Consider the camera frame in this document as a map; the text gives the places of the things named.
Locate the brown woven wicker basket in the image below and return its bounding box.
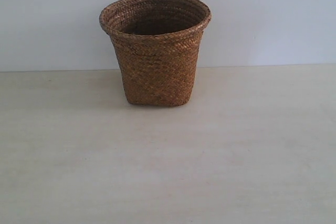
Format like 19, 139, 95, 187
99, 0, 212, 106

